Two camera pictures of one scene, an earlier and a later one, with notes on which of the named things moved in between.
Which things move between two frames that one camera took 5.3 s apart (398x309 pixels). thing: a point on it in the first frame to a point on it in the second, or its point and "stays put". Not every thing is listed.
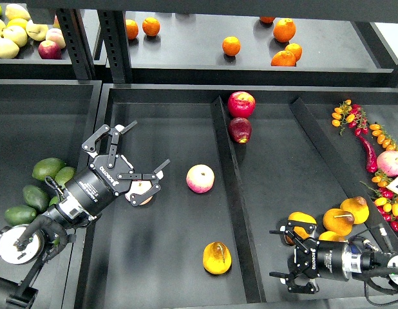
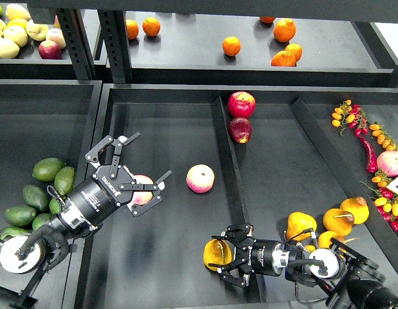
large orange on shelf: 284,29 stays put
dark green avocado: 37,197 stays put
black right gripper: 324,260 to 251,255
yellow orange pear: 217,258 stays put
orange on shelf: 295,49 stays put
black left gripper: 94,187 to 106,190
